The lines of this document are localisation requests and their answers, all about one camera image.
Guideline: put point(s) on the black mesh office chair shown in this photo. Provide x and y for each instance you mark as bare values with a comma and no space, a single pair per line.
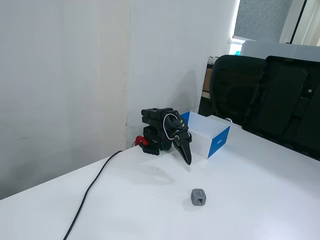
232,87

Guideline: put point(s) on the teal bottle cap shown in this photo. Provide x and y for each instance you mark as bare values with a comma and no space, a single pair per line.
237,52

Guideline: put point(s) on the red and black table clamp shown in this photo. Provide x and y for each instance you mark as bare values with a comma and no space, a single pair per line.
140,140

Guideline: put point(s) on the brown cardboard box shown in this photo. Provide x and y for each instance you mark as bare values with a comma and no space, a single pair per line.
207,80

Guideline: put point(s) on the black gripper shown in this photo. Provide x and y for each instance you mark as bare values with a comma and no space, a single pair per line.
183,142

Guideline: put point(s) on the blue and white cardboard box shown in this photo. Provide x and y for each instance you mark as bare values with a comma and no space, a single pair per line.
202,140

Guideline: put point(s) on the gray block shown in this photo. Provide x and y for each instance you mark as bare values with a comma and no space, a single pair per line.
198,197

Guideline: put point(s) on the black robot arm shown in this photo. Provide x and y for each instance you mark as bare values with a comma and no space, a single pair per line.
152,117

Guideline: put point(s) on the gray and blue object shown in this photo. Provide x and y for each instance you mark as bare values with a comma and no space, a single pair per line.
228,119

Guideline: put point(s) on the white partition board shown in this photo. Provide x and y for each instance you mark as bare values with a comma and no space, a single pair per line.
275,50

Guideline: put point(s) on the gray window blind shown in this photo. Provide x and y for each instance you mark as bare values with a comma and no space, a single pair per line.
260,17

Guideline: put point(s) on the black plastic tray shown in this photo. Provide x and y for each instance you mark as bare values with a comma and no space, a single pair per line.
282,100

